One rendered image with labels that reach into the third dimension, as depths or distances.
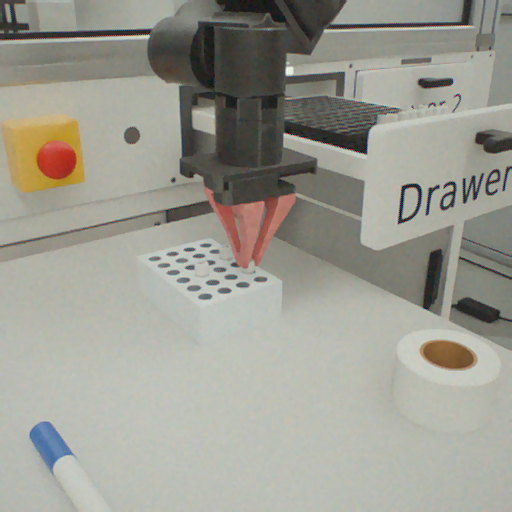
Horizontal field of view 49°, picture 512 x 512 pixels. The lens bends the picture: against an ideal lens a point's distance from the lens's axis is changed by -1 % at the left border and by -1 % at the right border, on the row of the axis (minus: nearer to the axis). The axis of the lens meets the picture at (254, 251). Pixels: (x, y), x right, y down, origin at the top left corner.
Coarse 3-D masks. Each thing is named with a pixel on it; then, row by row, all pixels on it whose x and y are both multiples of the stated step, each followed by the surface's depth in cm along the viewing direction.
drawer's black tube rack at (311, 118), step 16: (320, 96) 83; (288, 112) 71; (304, 112) 70; (320, 112) 70; (336, 112) 70; (352, 112) 70; (368, 112) 71; (384, 112) 70; (288, 128) 67; (304, 128) 63; (320, 128) 62; (336, 128) 61; (352, 128) 61; (336, 144) 67; (352, 144) 67
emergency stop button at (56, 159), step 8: (48, 144) 57; (56, 144) 58; (64, 144) 58; (40, 152) 57; (48, 152) 57; (56, 152) 57; (64, 152) 58; (72, 152) 59; (40, 160) 57; (48, 160) 57; (56, 160) 58; (64, 160) 58; (72, 160) 59; (40, 168) 58; (48, 168) 58; (56, 168) 58; (64, 168) 58; (72, 168) 59; (48, 176) 58; (56, 176) 58; (64, 176) 59
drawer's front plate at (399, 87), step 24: (360, 72) 88; (384, 72) 90; (408, 72) 93; (432, 72) 97; (456, 72) 101; (360, 96) 89; (384, 96) 92; (408, 96) 95; (432, 96) 99; (456, 96) 103
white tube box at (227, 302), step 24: (144, 264) 54; (168, 264) 54; (192, 264) 53; (216, 264) 53; (144, 288) 55; (168, 288) 50; (192, 288) 50; (216, 288) 49; (240, 288) 49; (264, 288) 49; (168, 312) 51; (192, 312) 47; (216, 312) 47; (240, 312) 48; (264, 312) 50; (192, 336) 48; (216, 336) 48
